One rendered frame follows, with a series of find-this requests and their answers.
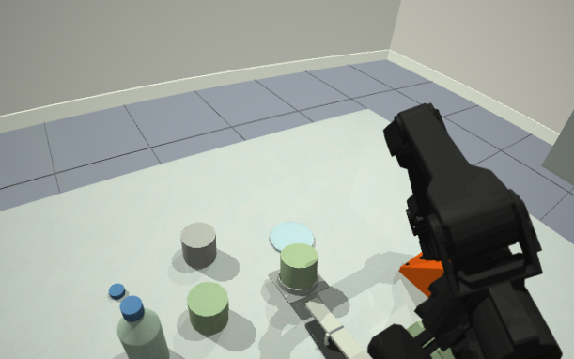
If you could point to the green cylinder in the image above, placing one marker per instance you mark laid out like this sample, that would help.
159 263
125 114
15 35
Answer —
208 307
299 266
417 328

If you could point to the grey cylinder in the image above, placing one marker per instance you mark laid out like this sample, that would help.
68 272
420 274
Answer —
198 244

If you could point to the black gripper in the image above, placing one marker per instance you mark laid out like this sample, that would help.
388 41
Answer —
440 314

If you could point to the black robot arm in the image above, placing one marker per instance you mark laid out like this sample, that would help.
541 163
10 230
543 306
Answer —
465 214

